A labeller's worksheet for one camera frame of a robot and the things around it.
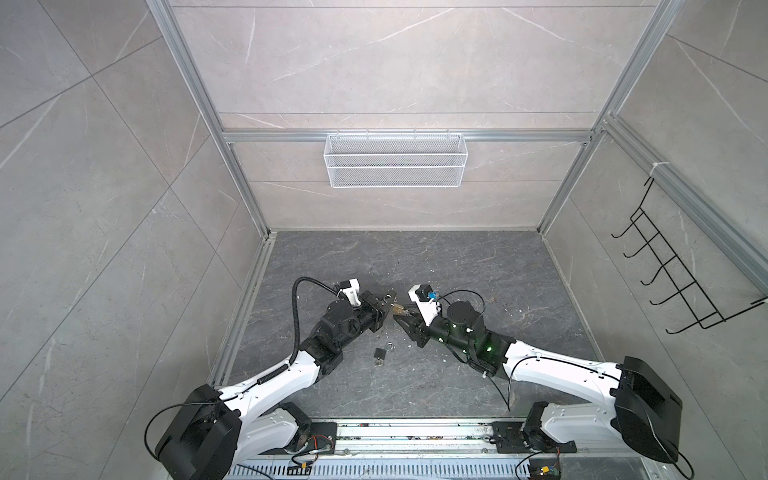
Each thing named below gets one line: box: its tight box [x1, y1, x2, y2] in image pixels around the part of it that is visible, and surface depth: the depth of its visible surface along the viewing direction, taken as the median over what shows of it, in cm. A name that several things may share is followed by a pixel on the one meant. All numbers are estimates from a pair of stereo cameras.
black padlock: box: [373, 347, 387, 367], surface depth 89 cm
